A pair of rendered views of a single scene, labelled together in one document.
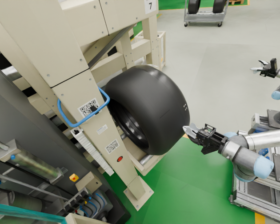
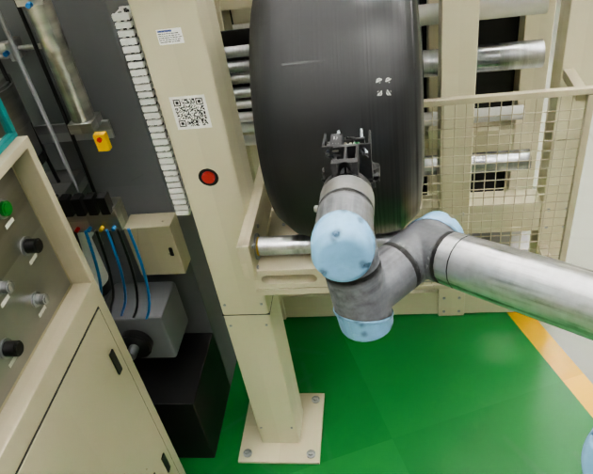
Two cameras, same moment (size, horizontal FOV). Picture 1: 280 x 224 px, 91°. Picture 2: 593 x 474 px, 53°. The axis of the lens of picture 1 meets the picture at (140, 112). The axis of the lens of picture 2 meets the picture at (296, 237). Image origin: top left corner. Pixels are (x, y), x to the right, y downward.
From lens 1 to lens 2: 0.82 m
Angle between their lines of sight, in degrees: 34
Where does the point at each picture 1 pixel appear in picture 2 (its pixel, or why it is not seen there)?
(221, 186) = not seen: outside the picture
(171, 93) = (358, 23)
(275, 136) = (518, 261)
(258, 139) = (470, 247)
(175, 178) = not seen: outside the picture
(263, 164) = (331, 222)
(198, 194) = not seen: outside the picture
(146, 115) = (259, 44)
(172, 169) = (433, 461)
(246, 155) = (331, 200)
